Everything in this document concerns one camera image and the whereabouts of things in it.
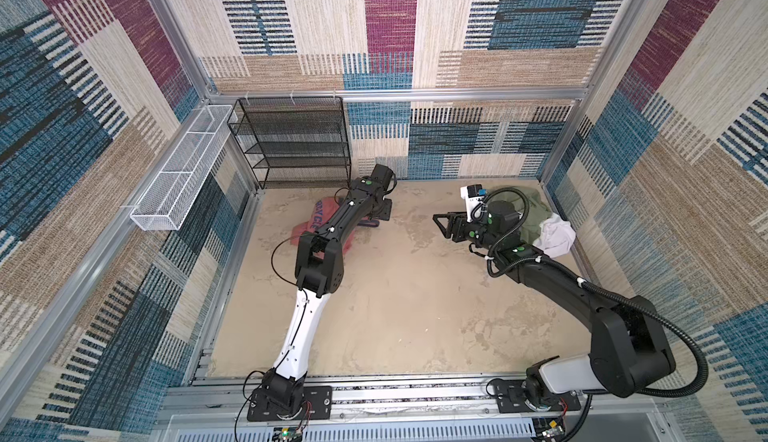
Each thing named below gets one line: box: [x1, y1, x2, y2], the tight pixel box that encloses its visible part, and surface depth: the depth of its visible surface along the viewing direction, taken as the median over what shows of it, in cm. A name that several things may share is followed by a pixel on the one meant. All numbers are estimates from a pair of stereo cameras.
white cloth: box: [533, 213, 576, 259], surface depth 101 cm
